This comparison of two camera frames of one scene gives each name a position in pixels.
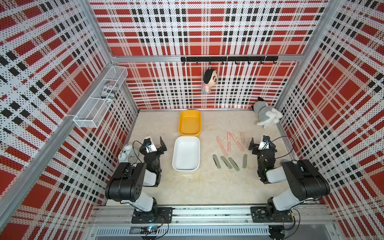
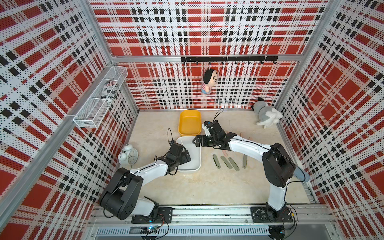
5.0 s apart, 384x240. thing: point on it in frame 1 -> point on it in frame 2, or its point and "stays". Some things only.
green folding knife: (226, 162) stays
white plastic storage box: (186, 155) stays
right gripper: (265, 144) -> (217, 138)
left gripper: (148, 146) -> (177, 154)
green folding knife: (245, 157) stays
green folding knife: (234, 164) stays
